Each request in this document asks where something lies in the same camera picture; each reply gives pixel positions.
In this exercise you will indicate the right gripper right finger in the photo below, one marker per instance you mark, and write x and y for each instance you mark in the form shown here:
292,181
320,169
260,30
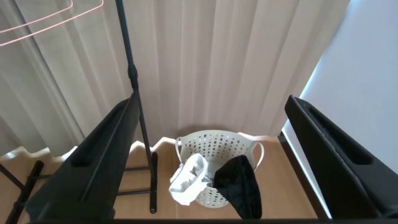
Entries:
342,174

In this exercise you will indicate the black shorts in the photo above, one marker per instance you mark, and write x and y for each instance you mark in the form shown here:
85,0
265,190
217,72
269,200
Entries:
239,186

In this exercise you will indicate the beige curtain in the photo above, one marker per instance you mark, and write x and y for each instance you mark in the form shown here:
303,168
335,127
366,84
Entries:
217,62

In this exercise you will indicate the white garment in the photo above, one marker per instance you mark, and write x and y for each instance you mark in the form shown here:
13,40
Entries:
189,177

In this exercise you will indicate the white laundry basket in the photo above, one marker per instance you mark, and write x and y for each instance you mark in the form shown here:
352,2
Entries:
217,143

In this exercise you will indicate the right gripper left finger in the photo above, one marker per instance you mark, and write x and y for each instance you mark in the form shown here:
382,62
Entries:
93,168

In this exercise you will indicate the black clothes rack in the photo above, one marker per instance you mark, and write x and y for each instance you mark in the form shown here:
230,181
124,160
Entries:
133,73

